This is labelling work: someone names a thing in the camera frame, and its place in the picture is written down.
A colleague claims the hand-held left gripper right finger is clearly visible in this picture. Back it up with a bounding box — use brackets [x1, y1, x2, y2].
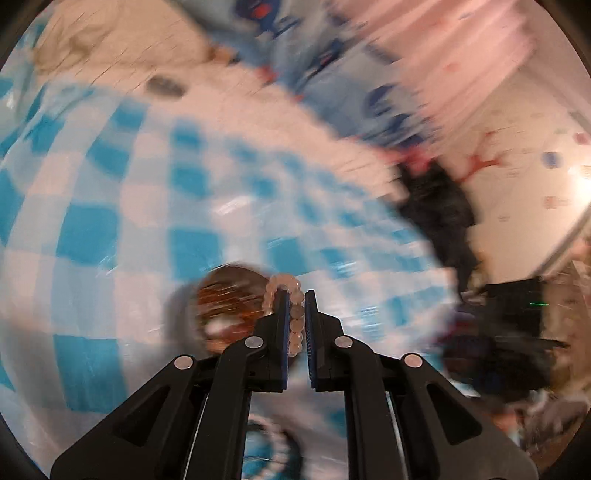
[304, 290, 540, 480]

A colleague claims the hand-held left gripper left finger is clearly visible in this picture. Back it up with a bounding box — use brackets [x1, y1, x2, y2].
[50, 290, 293, 480]

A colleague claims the pale pink bead bracelet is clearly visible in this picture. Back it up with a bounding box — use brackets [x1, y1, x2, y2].
[264, 273, 306, 357]

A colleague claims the round metal tin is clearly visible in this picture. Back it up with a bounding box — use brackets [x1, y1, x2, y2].
[178, 263, 278, 358]

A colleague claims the dark cloth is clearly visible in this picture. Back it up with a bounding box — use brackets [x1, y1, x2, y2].
[397, 161, 478, 287]

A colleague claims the dark furniture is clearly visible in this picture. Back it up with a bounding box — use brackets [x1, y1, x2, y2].
[443, 277, 568, 402]

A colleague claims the blue checkered plastic sheet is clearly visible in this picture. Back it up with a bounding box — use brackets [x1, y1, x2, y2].
[0, 25, 462, 480]

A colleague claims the blue whale print duvet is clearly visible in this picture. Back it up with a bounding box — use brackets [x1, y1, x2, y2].
[175, 0, 444, 148]

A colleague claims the round metal tin lid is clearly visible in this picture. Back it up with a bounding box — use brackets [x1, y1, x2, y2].
[145, 76, 183, 99]

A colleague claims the white striped quilt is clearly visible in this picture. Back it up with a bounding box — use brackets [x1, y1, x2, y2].
[34, 4, 402, 195]

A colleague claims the pink curtain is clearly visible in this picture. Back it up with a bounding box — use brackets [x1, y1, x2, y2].
[332, 0, 541, 139]

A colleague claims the tree wall sticker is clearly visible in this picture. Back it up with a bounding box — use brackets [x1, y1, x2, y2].
[462, 131, 509, 185]

